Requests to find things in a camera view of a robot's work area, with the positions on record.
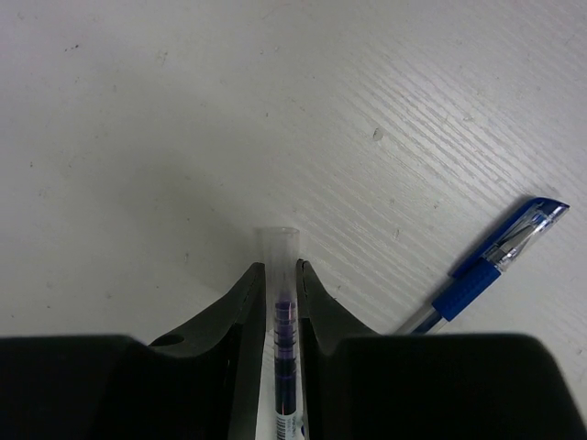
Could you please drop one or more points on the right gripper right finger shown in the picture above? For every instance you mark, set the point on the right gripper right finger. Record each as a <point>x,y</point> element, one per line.
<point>324,325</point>

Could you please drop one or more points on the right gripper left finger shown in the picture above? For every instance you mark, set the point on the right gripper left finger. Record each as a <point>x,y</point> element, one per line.
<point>212,365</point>

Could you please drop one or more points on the purple ink refill pen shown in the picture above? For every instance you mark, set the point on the purple ink refill pen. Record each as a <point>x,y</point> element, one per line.
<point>280,250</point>

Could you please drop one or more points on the blue gel pen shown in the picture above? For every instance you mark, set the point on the blue gel pen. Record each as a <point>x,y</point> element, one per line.
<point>486,264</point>

